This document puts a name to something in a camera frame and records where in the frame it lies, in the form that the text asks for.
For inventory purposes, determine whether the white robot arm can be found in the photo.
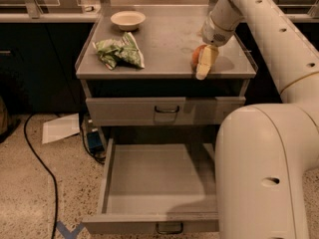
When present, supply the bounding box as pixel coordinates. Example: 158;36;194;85
202;0;319;239

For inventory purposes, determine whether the open grey middle drawer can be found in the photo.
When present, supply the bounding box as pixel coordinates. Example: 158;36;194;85
83;137;219;235

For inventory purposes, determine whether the green chip bag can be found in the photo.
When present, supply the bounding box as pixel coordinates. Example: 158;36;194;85
93;32;145;71

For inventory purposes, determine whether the white paper bowl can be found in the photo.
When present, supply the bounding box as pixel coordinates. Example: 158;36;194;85
111;11;146;31

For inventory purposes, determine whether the white paper sheet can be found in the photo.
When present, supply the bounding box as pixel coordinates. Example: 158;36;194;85
42;114;80;144

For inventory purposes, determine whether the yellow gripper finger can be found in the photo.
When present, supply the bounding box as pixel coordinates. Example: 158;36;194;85
195;45;219;80

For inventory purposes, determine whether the blue floor tape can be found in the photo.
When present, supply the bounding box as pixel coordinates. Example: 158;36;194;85
56;221;84;239

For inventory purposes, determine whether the dark counter cabinet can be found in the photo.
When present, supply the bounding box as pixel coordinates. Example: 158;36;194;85
236;23;319;106
0;22;93;114

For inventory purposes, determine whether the dark counter cabinet right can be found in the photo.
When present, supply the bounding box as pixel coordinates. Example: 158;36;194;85
236;23;319;106

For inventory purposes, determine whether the grey metal drawer cabinet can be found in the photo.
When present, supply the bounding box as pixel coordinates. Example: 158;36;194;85
76;6;256;144

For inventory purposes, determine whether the closed grey upper drawer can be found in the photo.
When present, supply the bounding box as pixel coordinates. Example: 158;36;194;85
86;97;245;126

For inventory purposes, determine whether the orange fruit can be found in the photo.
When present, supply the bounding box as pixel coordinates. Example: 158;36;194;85
191;45;206;69

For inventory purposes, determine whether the black floor cable left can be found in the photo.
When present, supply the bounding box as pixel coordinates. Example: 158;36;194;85
23;113;61;239

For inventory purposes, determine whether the dark counter cabinet left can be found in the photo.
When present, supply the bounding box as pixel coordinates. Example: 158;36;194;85
0;22;93;114

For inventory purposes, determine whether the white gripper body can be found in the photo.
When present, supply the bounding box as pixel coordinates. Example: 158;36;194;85
201;13;233;47

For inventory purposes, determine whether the blue power box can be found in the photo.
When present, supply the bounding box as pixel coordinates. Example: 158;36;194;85
87;131;104;153

